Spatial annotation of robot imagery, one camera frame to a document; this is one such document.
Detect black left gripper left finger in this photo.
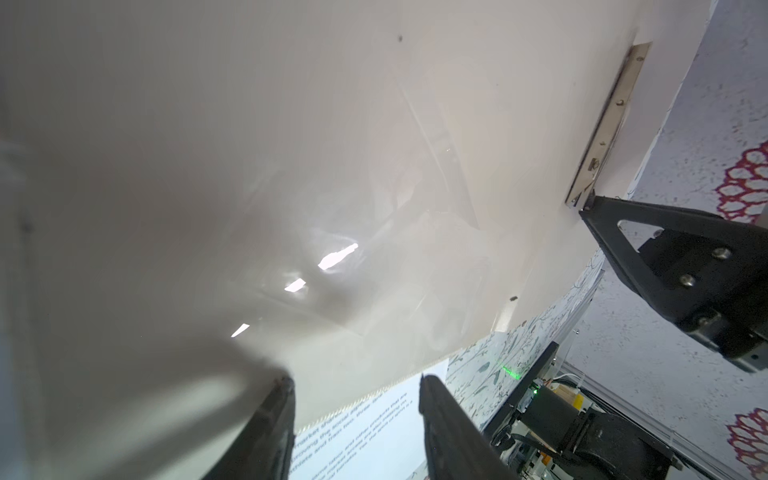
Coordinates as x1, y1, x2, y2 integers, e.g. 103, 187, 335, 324
203, 376, 296, 480

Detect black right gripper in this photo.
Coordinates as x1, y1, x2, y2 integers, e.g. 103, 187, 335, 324
580, 196, 767, 373

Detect beige paper folder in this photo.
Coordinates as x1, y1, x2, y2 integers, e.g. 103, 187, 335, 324
1, 1, 715, 479

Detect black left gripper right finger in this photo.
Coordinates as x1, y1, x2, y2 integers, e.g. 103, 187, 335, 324
419, 375, 519, 480

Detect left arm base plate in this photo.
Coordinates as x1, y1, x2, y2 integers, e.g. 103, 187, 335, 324
483, 342, 683, 479

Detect white printed sheet near base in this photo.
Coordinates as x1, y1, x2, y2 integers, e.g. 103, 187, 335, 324
288, 359, 449, 480

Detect metal folder clip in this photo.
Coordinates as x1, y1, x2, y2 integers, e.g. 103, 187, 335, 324
565, 42, 652, 209

